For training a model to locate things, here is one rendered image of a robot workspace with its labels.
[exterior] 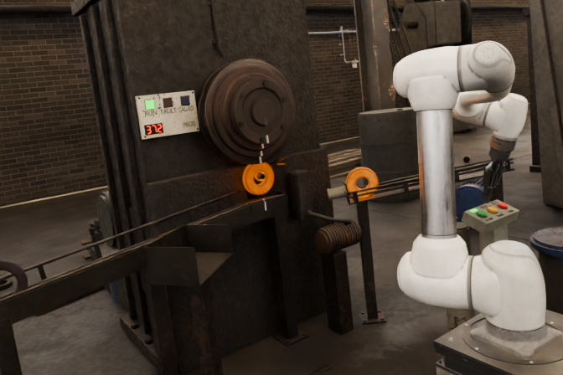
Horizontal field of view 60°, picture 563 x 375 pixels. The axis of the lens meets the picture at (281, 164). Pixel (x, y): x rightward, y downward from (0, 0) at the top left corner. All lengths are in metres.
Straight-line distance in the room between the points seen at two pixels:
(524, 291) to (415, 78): 0.65
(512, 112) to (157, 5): 1.47
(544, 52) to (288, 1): 2.38
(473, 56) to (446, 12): 8.65
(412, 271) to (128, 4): 1.51
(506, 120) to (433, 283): 0.75
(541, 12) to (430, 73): 2.97
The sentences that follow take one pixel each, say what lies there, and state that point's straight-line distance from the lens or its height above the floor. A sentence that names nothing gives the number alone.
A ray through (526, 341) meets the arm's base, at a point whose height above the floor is 0.46.
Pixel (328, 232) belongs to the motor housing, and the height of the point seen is 0.52.
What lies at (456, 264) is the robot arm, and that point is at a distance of 1.50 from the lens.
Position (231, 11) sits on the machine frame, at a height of 1.58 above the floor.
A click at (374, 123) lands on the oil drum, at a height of 0.79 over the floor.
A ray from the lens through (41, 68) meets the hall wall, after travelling 8.13.
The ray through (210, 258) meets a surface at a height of 0.60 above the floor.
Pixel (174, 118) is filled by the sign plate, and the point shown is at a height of 1.13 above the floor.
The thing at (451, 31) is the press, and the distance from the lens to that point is 10.13.
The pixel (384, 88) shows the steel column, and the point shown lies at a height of 1.08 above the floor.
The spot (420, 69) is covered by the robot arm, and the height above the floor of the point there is 1.21.
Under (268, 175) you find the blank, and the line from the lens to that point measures 2.27.
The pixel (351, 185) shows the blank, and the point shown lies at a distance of 2.43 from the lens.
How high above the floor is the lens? 1.20
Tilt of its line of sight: 8 degrees down
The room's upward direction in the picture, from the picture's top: 7 degrees counter-clockwise
